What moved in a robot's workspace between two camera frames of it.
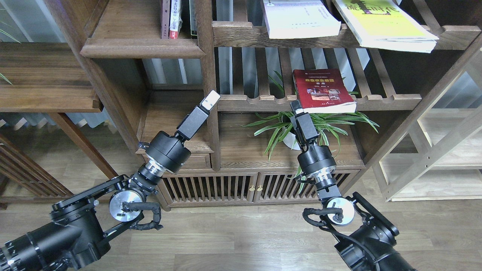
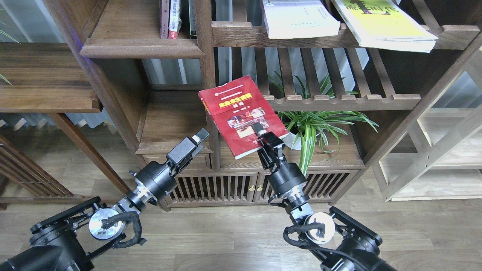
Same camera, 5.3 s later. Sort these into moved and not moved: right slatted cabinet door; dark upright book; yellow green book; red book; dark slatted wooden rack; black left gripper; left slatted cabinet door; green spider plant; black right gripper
Moved: black left gripper; black right gripper; red book
Not moved: yellow green book; left slatted cabinet door; dark slatted wooden rack; right slatted cabinet door; dark upright book; green spider plant
